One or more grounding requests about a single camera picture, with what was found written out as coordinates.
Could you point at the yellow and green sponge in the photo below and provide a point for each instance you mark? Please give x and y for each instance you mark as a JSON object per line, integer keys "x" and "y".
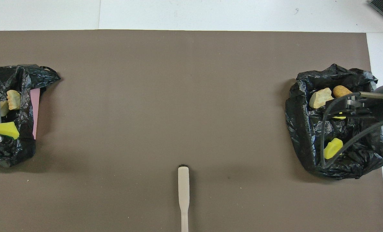
{"x": 339, "y": 118}

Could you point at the brown toy bread roll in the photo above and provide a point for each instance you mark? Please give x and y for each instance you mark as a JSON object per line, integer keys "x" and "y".
{"x": 341, "y": 91}

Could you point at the pale toy bread slice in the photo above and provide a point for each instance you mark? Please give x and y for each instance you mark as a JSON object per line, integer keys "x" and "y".
{"x": 320, "y": 98}

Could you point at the plain yellow sponge piece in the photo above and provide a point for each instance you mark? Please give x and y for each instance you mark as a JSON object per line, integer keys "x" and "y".
{"x": 333, "y": 148}

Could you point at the beige hand brush black bristles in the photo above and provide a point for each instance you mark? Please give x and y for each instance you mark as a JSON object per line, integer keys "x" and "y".
{"x": 184, "y": 187}

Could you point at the toy croissant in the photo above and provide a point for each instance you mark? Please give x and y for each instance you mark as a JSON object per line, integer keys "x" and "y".
{"x": 14, "y": 99}

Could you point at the yellow sponge wedge piece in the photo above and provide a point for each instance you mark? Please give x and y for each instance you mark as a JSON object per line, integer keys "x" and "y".
{"x": 4, "y": 129}

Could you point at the pink plastic bin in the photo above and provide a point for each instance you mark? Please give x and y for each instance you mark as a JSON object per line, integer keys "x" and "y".
{"x": 35, "y": 109}

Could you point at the black trash bag pink bin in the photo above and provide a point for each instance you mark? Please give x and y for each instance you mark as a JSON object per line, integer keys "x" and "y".
{"x": 4, "y": 154}

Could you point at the brown table mat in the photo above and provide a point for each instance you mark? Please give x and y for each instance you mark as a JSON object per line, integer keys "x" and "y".
{"x": 146, "y": 96}

